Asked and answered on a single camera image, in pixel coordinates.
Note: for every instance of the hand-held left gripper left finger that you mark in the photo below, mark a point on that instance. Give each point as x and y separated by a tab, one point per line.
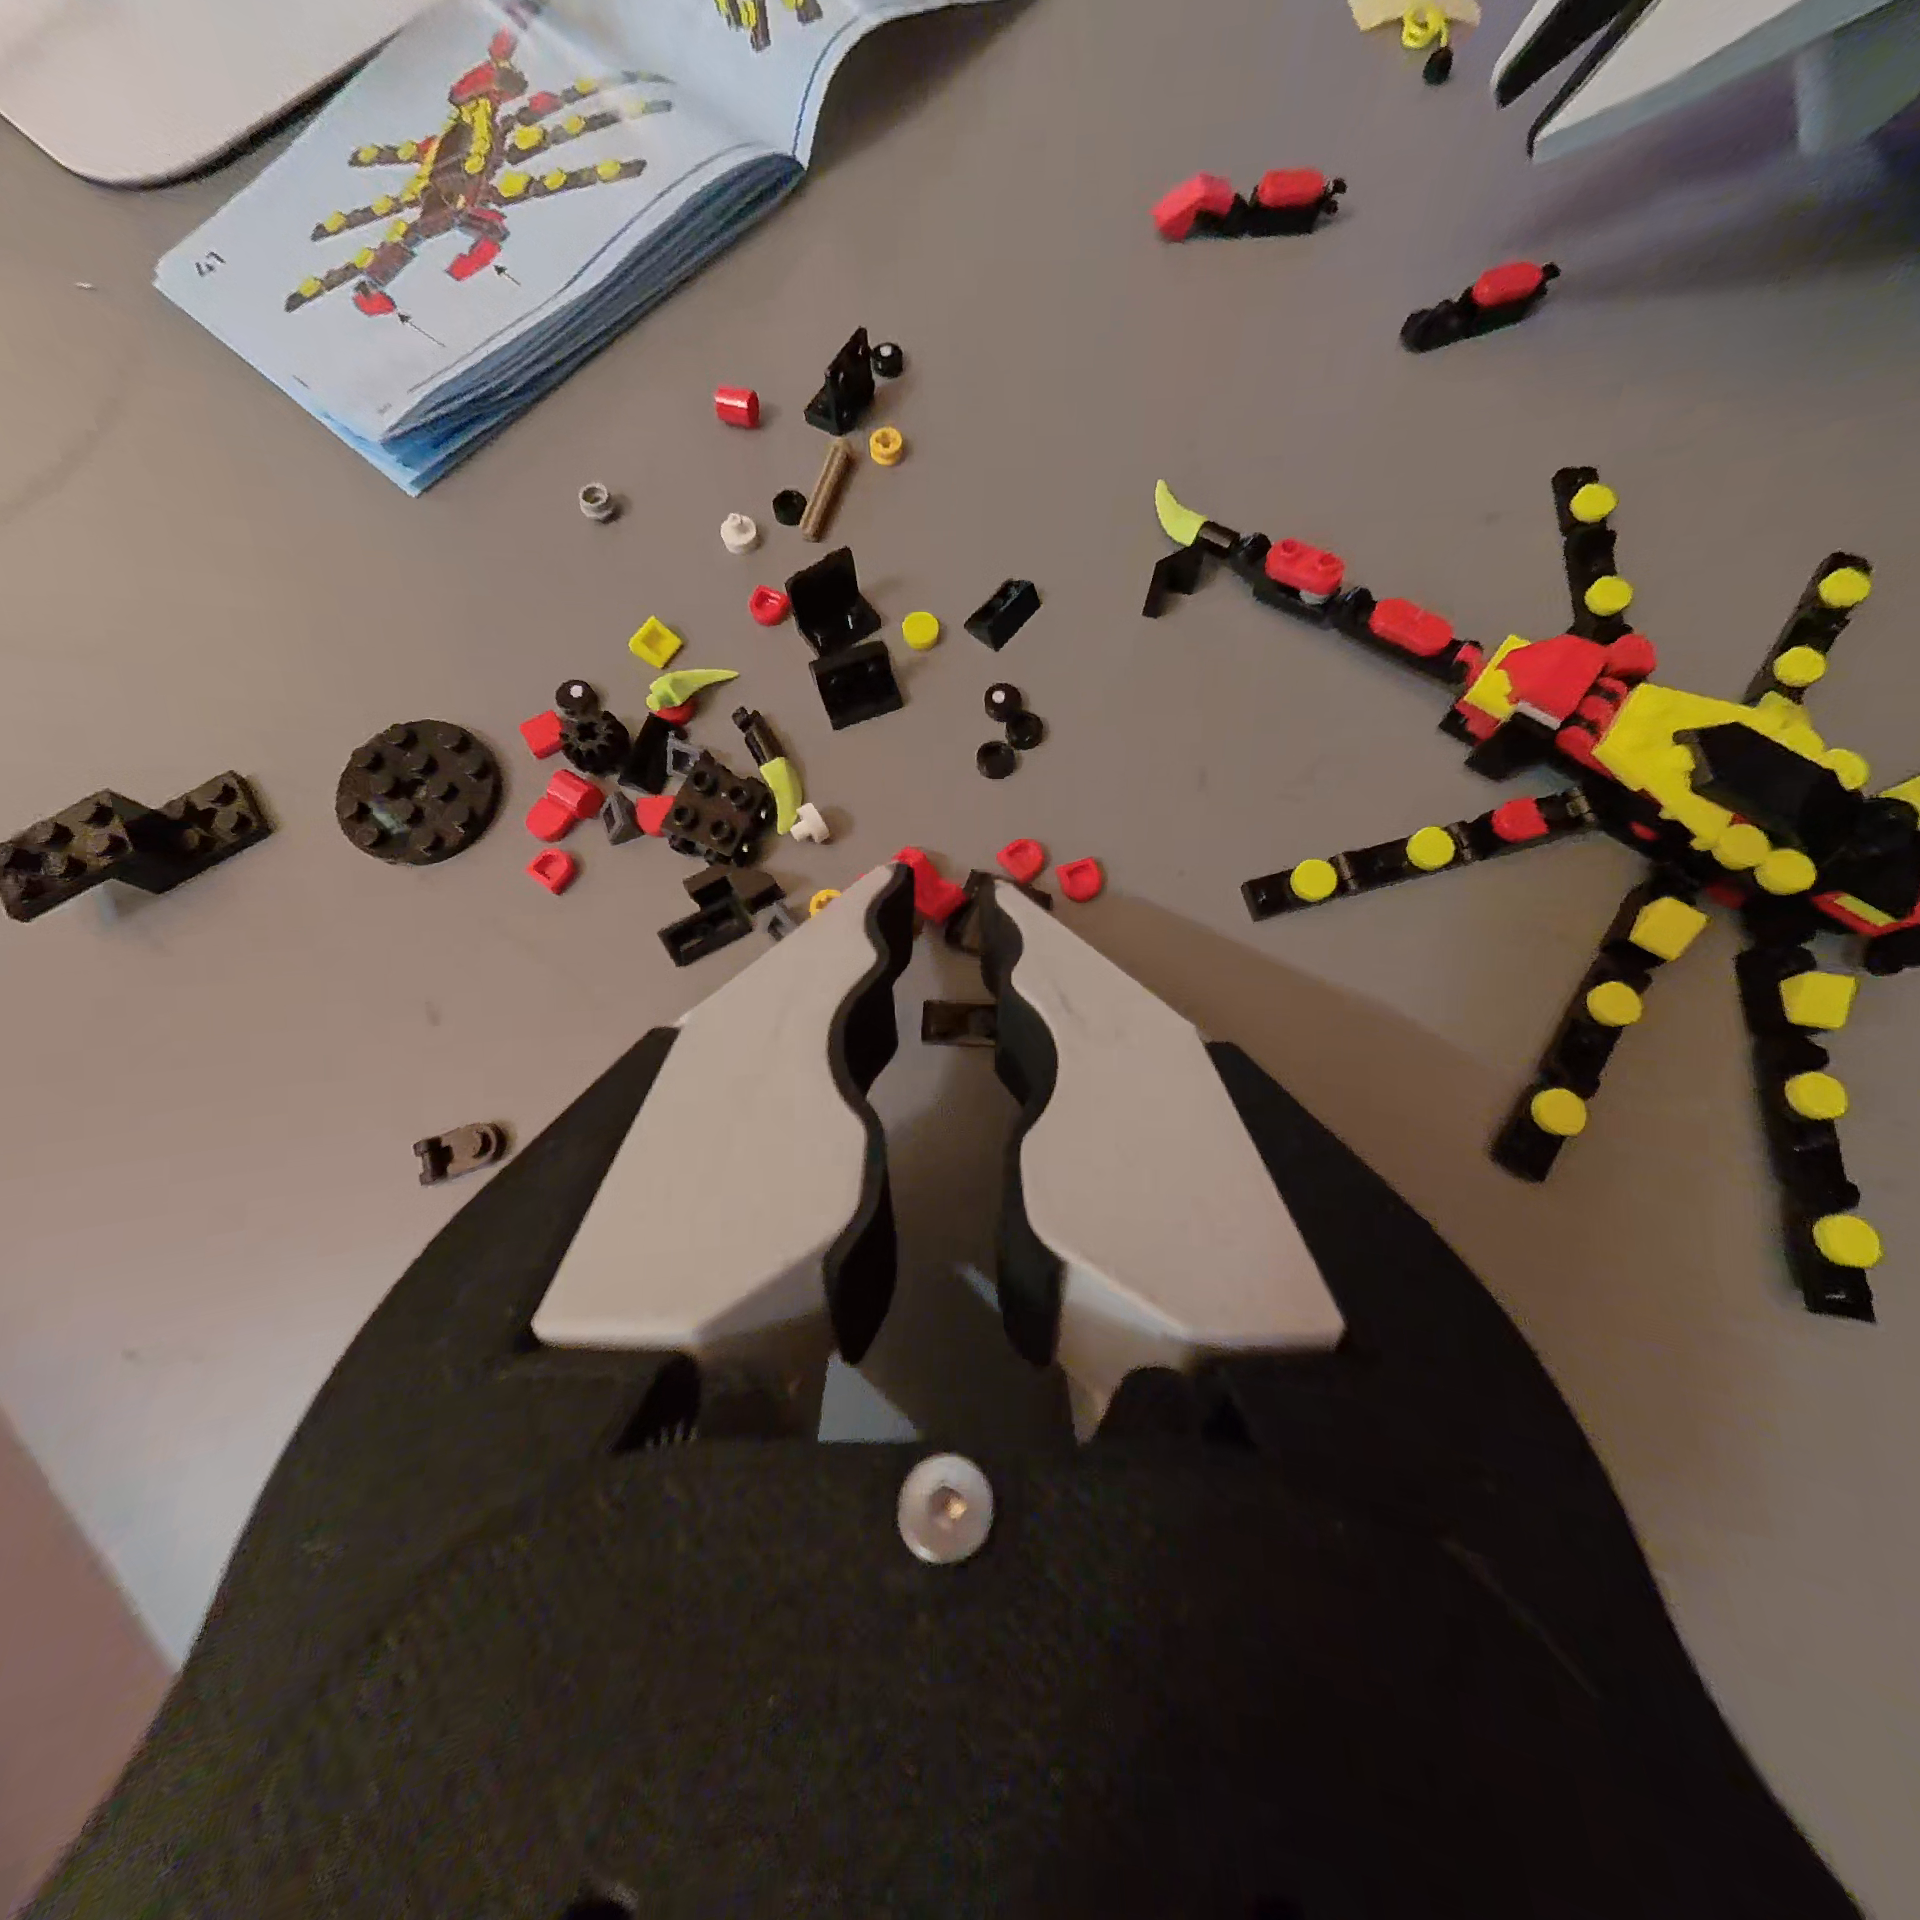
705	1185

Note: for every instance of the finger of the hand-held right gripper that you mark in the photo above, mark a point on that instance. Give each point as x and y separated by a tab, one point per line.
1693	60
1546	38

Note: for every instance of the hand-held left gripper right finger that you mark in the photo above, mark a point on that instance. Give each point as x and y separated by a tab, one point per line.
1184	1185

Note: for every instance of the small black red lego assembly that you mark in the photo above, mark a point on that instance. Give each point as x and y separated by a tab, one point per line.
1499	284

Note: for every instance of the pile of lego pieces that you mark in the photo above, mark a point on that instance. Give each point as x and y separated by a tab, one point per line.
705	811

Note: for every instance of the red black lego claw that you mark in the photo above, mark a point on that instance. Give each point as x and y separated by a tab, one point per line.
1193	206

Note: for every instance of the black yellow lego scorpion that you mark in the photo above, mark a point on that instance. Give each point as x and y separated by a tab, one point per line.
1664	734

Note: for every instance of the lego instruction booklet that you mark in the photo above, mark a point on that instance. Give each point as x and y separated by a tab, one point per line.
493	254

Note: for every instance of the black round lego plate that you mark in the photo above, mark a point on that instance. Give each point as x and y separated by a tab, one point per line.
416	791

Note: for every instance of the lime lego claw piece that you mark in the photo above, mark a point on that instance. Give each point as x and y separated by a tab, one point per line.
681	692

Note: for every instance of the red rounded lego piece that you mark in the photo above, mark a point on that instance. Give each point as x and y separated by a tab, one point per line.
771	605

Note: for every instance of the small black lego plate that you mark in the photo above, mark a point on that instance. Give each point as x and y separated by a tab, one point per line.
1002	615

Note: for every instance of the tan lego axle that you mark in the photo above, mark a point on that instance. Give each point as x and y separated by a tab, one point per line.
826	489

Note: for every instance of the red lego cylinder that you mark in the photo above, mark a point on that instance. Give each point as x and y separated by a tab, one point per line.
735	407

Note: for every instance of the white tablet stand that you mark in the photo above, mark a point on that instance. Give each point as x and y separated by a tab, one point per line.
149	77

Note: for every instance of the black lego bracket with pin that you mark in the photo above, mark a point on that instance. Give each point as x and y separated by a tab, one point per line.
840	399

